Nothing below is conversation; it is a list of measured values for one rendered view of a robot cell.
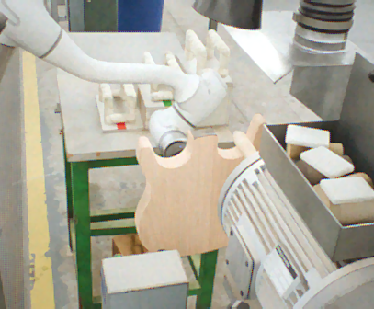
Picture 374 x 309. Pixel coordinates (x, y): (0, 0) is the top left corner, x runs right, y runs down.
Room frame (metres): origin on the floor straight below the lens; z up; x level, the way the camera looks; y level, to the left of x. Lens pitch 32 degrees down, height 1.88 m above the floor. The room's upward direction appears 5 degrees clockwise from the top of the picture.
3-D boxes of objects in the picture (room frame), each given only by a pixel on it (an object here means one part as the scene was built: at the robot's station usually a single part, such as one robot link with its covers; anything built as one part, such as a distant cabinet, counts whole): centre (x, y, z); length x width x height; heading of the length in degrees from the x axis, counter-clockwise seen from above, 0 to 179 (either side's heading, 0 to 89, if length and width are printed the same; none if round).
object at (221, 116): (1.85, -0.01, 1.02); 0.27 x 0.15 x 0.17; 18
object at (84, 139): (1.84, 0.22, 0.55); 0.62 x 0.58 x 0.76; 18
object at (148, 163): (1.11, 0.10, 1.18); 0.07 x 0.04 x 0.09; 110
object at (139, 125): (1.76, 0.28, 0.94); 0.27 x 0.15 x 0.01; 18
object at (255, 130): (1.19, -0.15, 1.21); 0.07 x 0.04 x 0.10; 110
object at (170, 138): (1.40, 0.05, 1.02); 0.09 x 0.06 x 0.09; 110
